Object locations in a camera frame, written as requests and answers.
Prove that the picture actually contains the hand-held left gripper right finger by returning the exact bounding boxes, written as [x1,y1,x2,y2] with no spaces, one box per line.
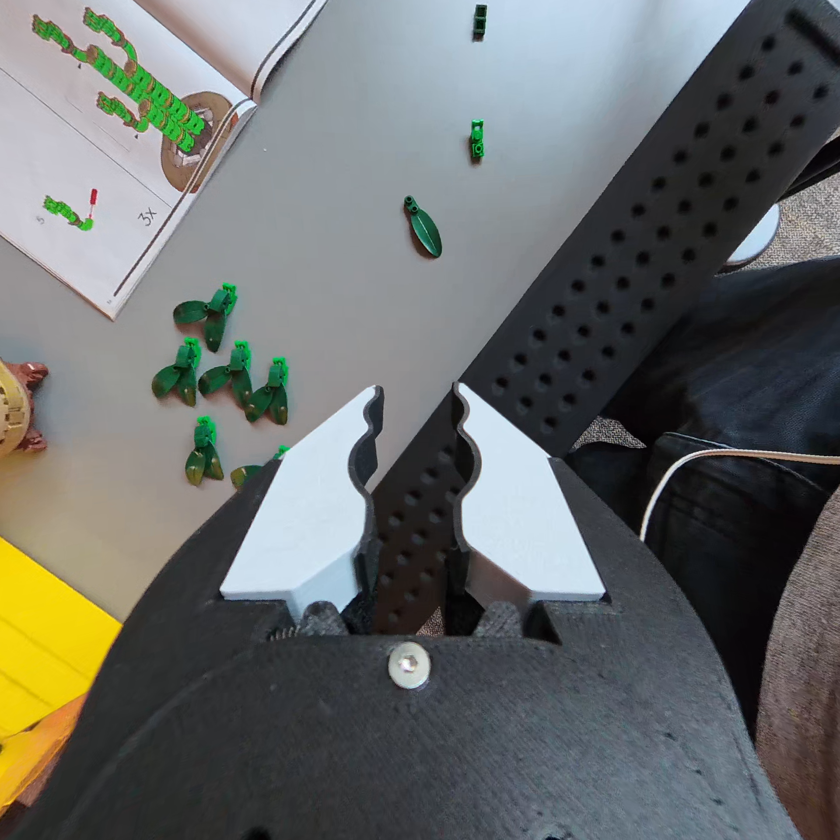
[450,382,606,619]

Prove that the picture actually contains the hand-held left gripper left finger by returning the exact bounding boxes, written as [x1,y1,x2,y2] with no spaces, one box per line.
[220,385,386,623]

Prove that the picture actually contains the brown and tan lego model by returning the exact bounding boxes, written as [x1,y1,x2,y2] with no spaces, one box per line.
[0,356,51,458]

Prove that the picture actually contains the dark green lego leaf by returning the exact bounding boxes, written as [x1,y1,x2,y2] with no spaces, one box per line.
[403,194,443,259]

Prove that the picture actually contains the lego instruction booklet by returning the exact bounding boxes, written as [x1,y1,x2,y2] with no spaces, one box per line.
[0,0,329,322]

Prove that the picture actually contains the cluster of green leaf assemblies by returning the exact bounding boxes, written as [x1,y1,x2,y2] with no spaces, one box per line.
[151,281,293,492]

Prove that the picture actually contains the person's dark jeans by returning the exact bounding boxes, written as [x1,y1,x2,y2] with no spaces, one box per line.
[567,256,840,723]

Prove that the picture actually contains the yellow box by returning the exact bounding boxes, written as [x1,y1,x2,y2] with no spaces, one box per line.
[0,535,123,742]

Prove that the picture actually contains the black perforated board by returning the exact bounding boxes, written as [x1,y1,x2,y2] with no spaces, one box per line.
[367,0,840,636]

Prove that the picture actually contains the round grey stand base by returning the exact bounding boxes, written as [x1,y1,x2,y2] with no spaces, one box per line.
[718,202,783,266]

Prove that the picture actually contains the white cable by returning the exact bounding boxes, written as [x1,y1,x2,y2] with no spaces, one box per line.
[638,448,840,542]

